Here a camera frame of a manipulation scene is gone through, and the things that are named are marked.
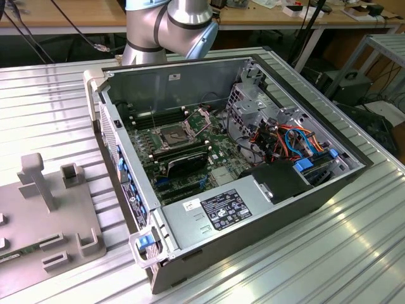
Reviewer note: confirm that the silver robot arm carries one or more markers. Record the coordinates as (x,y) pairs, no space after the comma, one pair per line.
(183,19)

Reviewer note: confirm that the blue case latch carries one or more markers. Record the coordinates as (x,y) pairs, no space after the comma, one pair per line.
(143,243)

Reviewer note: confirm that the small black box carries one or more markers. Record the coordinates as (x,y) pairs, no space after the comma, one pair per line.
(376,10)

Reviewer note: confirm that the hard disk in blue carrier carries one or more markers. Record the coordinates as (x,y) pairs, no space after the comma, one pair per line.
(303,165)

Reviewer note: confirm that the silver drive cage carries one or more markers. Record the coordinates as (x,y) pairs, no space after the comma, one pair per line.
(250,109)

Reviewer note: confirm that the silver metal frame table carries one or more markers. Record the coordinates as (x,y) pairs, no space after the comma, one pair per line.
(389,42)

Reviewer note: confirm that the white box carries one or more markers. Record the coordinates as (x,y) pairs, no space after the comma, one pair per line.
(287,11)

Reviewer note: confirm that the dark side panel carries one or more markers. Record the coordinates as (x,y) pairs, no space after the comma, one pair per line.
(373,126)

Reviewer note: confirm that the wooden desk white frame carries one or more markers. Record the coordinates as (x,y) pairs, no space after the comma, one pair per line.
(47,16)
(269,18)

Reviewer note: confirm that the CPU socket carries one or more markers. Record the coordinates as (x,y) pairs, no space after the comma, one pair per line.
(172,136)

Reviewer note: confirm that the open grey PC case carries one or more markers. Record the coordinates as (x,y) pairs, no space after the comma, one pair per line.
(253,240)

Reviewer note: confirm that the black RAM slot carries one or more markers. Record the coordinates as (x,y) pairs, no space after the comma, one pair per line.
(158,113)
(161,119)

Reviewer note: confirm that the black RAM stick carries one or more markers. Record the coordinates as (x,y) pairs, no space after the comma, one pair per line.
(180,148)

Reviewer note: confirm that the black drive box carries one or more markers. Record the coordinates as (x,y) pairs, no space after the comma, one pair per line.
(281,180)

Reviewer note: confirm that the green motherboard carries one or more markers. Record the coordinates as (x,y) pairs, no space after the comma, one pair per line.
(221,152)

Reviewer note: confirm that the grey parts rack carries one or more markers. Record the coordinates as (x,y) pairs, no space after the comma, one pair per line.
(47,221)

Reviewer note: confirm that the black graphics card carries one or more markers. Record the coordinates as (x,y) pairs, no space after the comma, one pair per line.
(186,164)

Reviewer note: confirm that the silver power supply unit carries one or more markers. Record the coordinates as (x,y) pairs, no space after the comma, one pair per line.
(190,228)

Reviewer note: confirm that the brown cardboard box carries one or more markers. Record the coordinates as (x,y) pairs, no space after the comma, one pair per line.
(354,12)

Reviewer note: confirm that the black office chair base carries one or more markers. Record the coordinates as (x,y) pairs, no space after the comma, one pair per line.
(77,40)

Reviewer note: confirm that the green RAM stick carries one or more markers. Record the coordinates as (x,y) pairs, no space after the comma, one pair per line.
(12,257)

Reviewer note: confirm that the silver chipset heatsink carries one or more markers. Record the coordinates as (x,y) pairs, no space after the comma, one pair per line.
(223,176)

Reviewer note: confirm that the black expansion slot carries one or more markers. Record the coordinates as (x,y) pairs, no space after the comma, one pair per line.
(180,185)
(182,192)

